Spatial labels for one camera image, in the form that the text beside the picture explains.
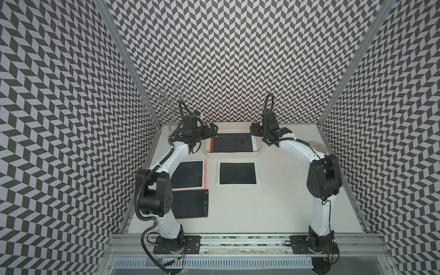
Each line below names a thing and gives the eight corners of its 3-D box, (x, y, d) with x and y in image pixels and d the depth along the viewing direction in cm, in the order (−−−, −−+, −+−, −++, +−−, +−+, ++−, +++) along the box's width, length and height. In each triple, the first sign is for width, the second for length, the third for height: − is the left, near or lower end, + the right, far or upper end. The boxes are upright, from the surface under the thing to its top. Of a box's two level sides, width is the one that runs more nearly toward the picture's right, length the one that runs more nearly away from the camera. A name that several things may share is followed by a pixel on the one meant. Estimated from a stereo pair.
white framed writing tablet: (215, 185, 93) (215, 184, 91) (216, 163, 102) (216, 161, 101) (261, 186, 93) (261, 184, 92) (258, 163, 103) (258, 161, 101)
